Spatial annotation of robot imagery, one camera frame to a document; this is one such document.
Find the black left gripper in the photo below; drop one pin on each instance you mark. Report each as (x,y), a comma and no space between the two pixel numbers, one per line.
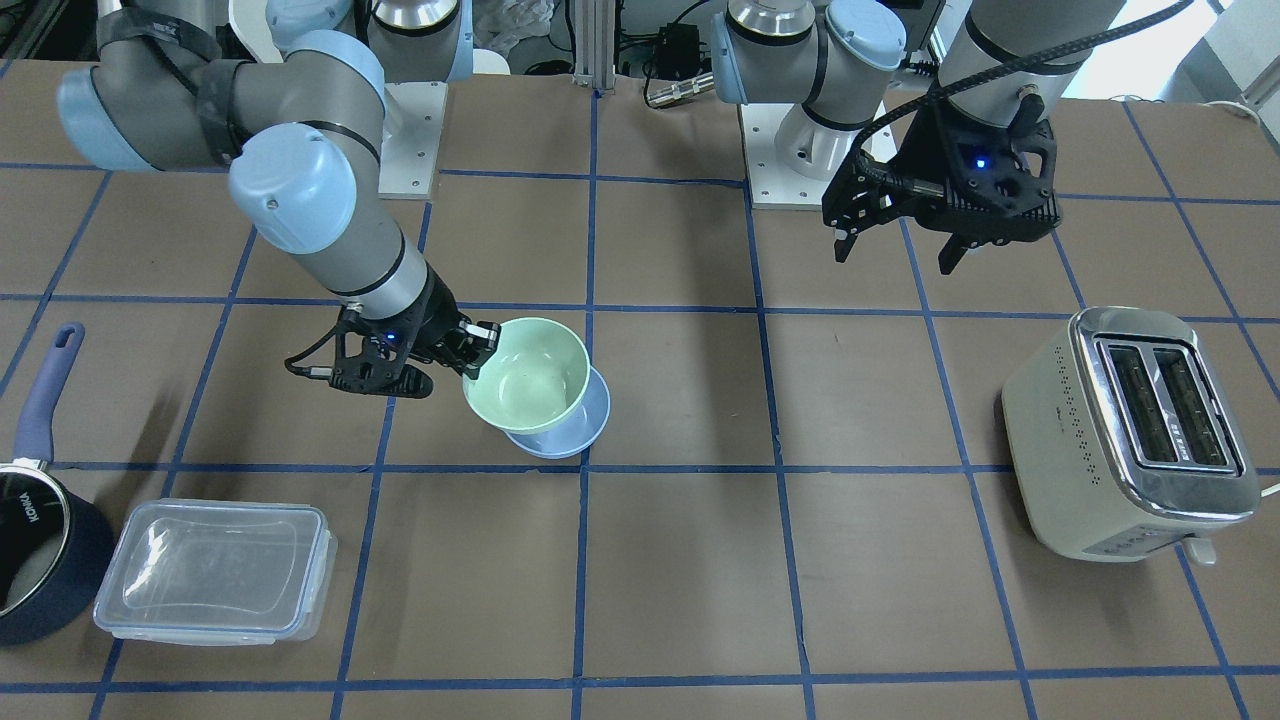
(921,150)

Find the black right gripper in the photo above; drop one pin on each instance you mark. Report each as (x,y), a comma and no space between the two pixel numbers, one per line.
(437,321)

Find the green bowl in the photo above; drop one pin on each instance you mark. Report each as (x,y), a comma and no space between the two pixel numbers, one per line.
(536,378)

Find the blue bowl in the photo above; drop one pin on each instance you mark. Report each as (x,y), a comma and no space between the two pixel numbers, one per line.
(578,431)

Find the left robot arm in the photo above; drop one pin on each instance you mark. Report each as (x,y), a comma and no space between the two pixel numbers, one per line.
(837,60)

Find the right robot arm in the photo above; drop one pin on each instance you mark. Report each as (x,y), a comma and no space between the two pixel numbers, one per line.
(301,140)

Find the cream toaster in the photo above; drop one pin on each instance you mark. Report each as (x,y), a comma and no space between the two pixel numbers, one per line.
(1122,441)

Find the clear plastic container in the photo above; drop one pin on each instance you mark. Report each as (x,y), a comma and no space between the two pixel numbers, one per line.
(218,573)

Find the dark blue saucepan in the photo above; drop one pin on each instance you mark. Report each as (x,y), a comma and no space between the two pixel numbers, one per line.
(55,546)

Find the aluminium frame post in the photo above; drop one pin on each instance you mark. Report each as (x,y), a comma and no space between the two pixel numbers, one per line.
(594,41)

